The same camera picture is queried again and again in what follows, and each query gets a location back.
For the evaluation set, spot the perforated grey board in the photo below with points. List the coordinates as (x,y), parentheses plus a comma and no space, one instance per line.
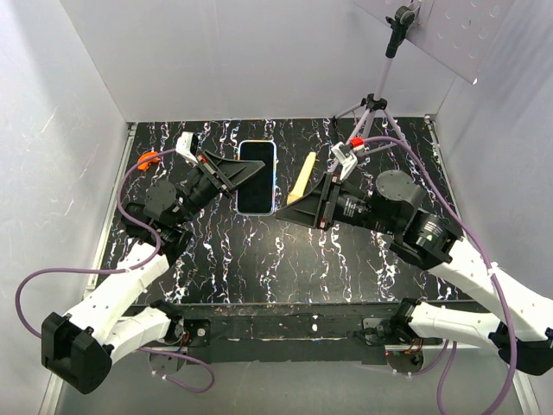
(456,33)

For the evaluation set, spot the purple cased smartphone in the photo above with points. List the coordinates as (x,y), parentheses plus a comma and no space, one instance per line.
(257,196)

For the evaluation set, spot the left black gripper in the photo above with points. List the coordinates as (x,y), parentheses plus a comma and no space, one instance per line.
(230,172)

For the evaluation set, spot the orange curved plastic piece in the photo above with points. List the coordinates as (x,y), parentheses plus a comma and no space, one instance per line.
(147,159)

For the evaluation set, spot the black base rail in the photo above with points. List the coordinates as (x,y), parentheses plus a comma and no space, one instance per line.
(296,332)

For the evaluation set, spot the cream toy microphone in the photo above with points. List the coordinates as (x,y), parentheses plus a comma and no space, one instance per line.
(302,180)

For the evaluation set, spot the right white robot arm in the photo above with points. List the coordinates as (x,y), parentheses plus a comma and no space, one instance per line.
(517,321)

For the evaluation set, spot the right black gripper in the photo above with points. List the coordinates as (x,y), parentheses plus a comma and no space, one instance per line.
(317,207)

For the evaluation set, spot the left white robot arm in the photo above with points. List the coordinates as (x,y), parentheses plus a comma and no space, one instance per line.
(81,346)

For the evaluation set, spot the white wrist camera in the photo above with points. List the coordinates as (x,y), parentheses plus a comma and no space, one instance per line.
(186,147)
(346,156)

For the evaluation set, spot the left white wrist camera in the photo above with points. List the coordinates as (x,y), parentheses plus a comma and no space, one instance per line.
(186,147)

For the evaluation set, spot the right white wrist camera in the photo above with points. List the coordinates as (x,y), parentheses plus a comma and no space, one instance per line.
(346,156)

